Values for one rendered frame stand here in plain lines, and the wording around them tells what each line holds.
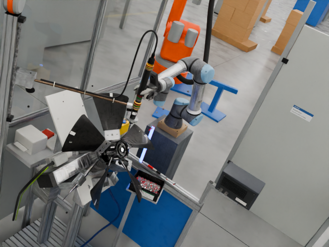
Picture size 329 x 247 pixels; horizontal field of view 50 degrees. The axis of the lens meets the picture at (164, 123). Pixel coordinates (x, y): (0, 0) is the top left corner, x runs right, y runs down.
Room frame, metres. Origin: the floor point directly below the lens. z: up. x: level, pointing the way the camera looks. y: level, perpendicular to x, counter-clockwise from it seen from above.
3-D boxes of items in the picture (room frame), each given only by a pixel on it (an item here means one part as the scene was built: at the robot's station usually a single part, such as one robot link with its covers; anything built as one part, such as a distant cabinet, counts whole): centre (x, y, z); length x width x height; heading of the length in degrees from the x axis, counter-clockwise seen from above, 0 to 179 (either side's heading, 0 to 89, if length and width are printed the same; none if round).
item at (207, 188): (1.94, -0.44, 0.96); 0.03 x 0.03 x 0.20; 69
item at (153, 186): (1.92, -0.05, 0.83); 0.19 x 0.14 x 0.04; 85
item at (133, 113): (1.80, 0.19, 1.58); 0.04 x 0.04 x 0.46
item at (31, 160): (1.89, 0.74, 0.85); 0.36 x 0.24 x 0.03; 159
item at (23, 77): (1.65, 0.80, 1.47); 0.10 x 0.07 x 0.08; 104
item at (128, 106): (1.79, 0.20, 1.42); 0.09 x 0.07 x 0.10; 104
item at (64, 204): (1.75, 0.44, 0.56); 0.19 x 0.04 x 0.04; 69
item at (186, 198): (2.10, -0.04, 0.82); 0.90 x 0.04 x 0.08; 69
